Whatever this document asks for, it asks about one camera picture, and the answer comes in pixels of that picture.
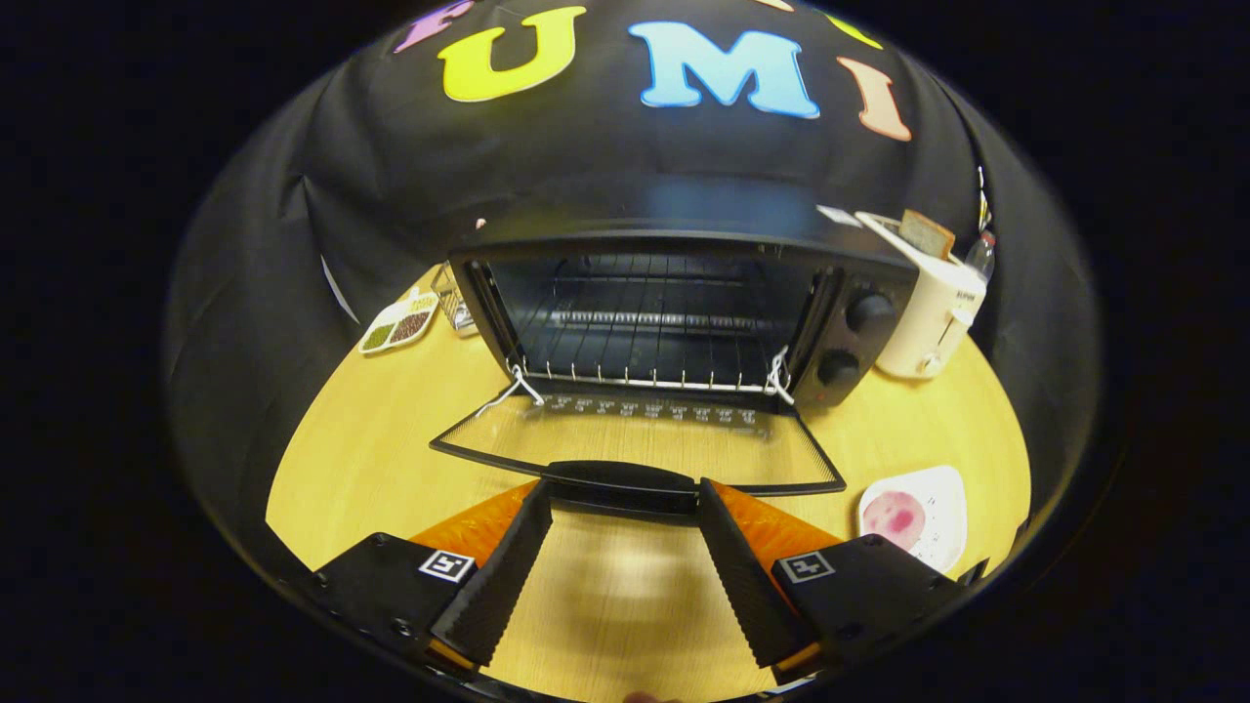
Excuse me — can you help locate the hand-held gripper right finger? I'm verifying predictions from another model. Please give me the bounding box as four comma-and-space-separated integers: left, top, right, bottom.
697, 477, 987, 686

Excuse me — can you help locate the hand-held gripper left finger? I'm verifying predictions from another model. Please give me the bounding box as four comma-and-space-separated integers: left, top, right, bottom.
312, 478, 555, 682

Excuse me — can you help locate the pink ham slice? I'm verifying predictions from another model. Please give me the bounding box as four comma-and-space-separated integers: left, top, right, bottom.
863, 491, 927, 551

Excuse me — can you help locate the black toaster oven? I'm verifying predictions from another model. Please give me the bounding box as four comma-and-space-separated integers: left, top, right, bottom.
430, 220, 921, 517

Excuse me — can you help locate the divided dish of beans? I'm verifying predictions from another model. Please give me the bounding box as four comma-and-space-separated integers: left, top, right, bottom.
358, 290, 440, 354

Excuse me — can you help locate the metal wire oven rack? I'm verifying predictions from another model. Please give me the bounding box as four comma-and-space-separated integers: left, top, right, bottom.
508, 254, 812, 393

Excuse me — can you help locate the white cherry print plate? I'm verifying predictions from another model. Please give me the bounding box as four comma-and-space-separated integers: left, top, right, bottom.
857, 466, 968, 575

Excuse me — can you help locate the white bread toaster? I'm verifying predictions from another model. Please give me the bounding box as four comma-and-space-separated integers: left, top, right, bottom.
855, 211, 989, 380

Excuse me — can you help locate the brown bread slice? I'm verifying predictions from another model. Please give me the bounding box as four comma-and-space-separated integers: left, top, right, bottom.
898, 209, 956, 261

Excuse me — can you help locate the small wire basket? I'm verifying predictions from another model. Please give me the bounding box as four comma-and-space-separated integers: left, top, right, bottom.
431, 262, 479, 339

